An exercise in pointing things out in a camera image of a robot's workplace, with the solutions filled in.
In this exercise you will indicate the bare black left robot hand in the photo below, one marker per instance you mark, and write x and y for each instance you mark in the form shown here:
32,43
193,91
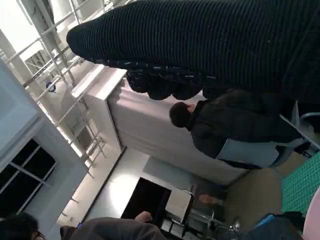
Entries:
280,227

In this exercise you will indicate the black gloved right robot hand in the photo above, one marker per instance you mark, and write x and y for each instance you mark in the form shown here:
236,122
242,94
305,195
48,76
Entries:
200,37

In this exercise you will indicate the white pipe frame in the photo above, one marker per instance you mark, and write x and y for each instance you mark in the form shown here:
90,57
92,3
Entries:
74,12

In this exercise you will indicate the grey chair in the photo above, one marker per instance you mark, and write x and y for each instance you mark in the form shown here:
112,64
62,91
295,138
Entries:
250,152

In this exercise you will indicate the pink bowl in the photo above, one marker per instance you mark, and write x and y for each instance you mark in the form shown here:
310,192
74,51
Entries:
313,220

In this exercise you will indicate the green cutting mat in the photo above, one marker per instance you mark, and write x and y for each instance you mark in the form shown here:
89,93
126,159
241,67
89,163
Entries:
302,185

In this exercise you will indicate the person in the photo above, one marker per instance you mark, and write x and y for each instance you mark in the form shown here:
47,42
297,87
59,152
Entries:
237,120
112,230

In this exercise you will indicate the dark window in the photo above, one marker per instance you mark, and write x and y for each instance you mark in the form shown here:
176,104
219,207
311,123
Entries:
22,180

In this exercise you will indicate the white cabinet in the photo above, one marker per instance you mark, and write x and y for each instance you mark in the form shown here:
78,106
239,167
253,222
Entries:
150,135

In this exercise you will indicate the black monitor screen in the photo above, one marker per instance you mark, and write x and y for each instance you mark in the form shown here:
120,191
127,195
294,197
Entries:
147,200

